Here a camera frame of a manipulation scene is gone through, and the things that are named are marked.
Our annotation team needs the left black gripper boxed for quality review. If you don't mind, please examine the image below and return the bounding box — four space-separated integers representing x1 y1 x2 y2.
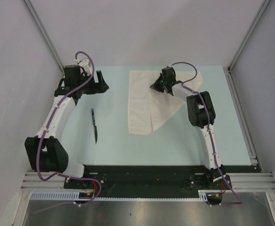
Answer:
77 71 108 95

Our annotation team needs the white cloth napkin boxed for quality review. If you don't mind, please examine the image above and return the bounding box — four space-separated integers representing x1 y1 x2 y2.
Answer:
127 70 204 136

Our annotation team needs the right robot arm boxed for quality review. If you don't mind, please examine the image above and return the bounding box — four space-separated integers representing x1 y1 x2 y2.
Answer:
150 66 226 189

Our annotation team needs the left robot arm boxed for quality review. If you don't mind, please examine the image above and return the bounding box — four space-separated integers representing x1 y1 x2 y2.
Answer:
24 65 109 188

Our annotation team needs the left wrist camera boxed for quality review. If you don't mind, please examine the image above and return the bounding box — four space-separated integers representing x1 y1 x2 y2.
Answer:
74 58 92 75

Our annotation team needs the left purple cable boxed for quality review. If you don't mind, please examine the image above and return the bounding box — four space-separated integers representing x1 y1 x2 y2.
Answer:
32 51 103 212

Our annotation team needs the teal handled knife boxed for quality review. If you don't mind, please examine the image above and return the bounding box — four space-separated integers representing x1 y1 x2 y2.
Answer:
91 108 98 144

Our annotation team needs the right side aluminium rail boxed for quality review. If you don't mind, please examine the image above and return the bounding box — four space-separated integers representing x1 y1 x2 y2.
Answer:
224 67 259 165

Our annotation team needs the aluminium rail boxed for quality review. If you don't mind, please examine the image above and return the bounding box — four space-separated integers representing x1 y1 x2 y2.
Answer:
224 67 259 165
21 172 275 192

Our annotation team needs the left aluminium corner post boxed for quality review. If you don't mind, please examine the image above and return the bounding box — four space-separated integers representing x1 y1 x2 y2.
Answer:
21 0 64 73

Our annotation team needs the aluminium corner post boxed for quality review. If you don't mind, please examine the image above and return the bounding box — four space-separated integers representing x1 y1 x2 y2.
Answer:
227 0 273 72
21 0 64 73

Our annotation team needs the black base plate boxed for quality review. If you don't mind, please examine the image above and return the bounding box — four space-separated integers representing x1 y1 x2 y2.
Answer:
64 164 262 200

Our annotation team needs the white slotted cable duct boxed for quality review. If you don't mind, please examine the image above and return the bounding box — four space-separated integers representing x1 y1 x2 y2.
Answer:
30 189 210 202

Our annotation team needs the front aluminium rail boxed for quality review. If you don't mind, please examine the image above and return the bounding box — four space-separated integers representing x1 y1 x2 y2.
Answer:
21 172 275 192

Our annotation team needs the right aluminium corner post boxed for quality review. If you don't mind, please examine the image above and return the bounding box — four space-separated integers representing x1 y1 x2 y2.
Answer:
227 0 273 72

